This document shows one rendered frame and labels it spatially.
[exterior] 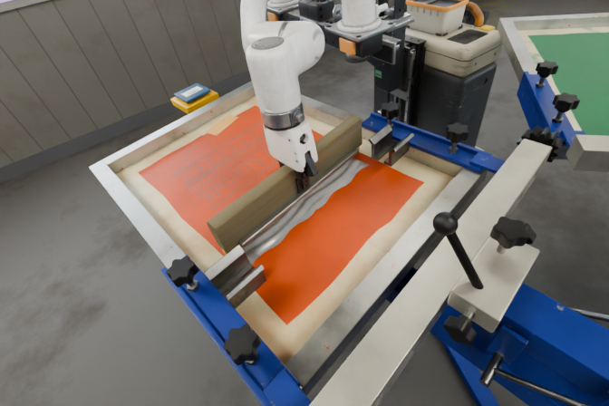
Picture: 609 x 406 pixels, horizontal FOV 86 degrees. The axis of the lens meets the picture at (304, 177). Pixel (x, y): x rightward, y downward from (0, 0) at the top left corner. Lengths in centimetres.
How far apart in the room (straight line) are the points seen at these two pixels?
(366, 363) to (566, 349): 23
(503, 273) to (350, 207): 32
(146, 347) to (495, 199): 160
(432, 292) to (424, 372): 107
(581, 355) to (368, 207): 38
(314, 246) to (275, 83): 31
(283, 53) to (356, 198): 35
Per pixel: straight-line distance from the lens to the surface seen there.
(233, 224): 60
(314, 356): 51
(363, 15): 101
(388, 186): 73
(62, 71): 324
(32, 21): 316
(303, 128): 57
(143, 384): 177
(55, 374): 204
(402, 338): 46
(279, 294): 59
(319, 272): 60
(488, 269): 49
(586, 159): 80
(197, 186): 84
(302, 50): 55
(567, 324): 53
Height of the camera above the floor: 147
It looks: 42 degrees down
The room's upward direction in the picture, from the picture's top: 11 degrees counter-clockwise
